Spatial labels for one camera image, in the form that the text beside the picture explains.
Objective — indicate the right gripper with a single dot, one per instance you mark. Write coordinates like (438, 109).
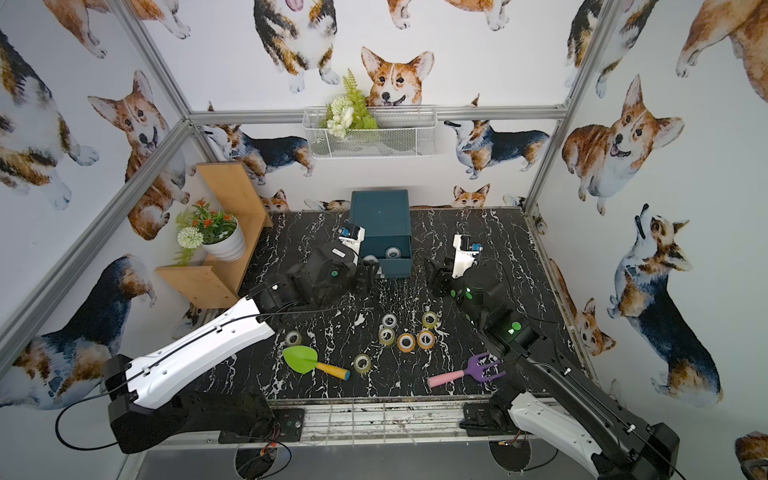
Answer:
(442, 282)

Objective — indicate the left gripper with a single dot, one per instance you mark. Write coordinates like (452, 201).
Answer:
(363, 273)

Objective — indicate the yellow-green tape roll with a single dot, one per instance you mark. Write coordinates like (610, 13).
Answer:
(387, 336)
(430, 320)
(293, 338)
(362, 364)

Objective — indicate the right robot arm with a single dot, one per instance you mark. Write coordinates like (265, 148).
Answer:
(548, 395)

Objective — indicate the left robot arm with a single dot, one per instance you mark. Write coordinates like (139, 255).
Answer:
(150, 397)

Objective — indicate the teal drawer cabinet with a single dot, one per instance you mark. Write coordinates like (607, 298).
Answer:
(381, 212)

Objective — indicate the orange tape roll right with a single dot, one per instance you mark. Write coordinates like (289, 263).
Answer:
(426, 339)

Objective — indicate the orange tape roll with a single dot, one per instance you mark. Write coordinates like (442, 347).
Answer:
(426, 339)
(406, 342)

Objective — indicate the orange tape roll left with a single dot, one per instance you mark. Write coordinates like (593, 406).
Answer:
(406, 342)

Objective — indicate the yellow-green tape roll front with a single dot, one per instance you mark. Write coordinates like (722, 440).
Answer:
(362, 364)

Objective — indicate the purple pink toy fork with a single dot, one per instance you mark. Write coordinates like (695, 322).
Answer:
(482, 368)

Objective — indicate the green toy shovel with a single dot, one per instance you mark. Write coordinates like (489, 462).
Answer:
(303, 359)

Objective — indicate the white potted flower plant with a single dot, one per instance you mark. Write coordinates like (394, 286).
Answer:
(217, 232)

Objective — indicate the wooden corner shelf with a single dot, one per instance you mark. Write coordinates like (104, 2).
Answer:
(207, 282)

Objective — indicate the green fern white flowers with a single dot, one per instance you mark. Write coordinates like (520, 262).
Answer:
(349, 111)

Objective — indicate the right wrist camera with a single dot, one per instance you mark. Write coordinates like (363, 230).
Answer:
(466, 253)

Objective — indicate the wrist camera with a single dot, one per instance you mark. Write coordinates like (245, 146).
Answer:
(466, 253)
(352, 236)

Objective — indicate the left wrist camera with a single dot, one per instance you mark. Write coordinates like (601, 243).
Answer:
(352, 236)

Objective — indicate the white wire wall basket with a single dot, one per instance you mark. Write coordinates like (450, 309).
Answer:
(397, 132)

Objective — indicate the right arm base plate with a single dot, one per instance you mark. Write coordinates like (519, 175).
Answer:
(486, 419)

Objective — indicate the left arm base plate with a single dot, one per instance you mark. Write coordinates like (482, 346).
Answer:
(286, 426)

